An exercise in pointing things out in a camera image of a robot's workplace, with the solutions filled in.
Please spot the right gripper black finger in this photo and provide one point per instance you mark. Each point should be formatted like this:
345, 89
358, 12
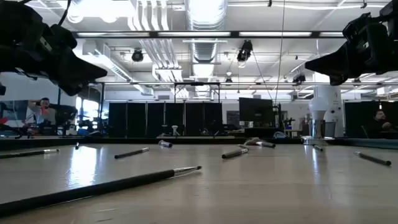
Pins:
342, 63

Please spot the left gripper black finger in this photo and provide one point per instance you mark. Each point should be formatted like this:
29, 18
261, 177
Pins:
81, 74

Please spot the small thin makeup brush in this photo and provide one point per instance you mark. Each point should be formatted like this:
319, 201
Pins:
318, 148

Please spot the black brush silver ferrule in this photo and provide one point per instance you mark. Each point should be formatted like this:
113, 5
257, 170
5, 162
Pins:
25, 153
130, 153

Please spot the slim grey makeup brush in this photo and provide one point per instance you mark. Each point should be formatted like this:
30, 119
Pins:
373, 159

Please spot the dark pen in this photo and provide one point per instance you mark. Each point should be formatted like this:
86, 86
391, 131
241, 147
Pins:
264, 144

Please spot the long black makeup brush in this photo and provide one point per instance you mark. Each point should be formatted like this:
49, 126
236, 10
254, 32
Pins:
93, 189

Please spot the thick black makeup brush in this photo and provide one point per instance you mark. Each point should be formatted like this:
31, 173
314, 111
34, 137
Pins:
233, 153

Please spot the white round column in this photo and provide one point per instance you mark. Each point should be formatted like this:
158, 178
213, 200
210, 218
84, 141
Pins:
335, 105

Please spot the black ceiling spotlight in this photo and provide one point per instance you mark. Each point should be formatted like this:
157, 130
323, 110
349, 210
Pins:
299, 78
244, 51
137, 56

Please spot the person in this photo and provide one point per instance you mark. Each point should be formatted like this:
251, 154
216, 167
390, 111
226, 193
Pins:
379, 115
45, 102

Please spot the white bulb-shaped object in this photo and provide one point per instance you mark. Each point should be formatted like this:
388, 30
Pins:
318, 107

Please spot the dark teal mat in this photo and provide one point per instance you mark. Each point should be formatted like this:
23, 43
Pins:
367, 143

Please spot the wide black partition screen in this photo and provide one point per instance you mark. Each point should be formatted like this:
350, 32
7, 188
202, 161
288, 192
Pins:
155, 119

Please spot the blue and white object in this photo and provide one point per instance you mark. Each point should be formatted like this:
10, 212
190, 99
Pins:
280, 135

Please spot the black computer monitor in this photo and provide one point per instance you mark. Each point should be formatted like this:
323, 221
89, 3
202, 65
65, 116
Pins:
256, 112

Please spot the small white stand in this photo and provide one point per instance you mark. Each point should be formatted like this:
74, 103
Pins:
175, 128

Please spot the short silver brush piece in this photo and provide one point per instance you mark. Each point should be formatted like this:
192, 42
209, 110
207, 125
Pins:
164, 144

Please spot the black table border strip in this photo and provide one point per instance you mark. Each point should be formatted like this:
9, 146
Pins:
199, 140

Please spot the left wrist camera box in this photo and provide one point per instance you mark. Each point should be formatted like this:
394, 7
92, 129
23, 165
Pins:
63, 37

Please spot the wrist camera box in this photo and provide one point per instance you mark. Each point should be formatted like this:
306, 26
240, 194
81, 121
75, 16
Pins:
63, 37
357, 29

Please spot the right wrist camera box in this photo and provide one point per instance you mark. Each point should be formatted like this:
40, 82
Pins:
357, 29

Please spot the round metal base plate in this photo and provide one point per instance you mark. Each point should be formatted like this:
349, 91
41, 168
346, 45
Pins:
317, 141

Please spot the black overhead frame beam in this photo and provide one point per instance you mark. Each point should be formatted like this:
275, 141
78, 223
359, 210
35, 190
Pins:
233, 34

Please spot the silver ventilation duct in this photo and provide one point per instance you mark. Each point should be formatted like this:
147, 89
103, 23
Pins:
205, 49

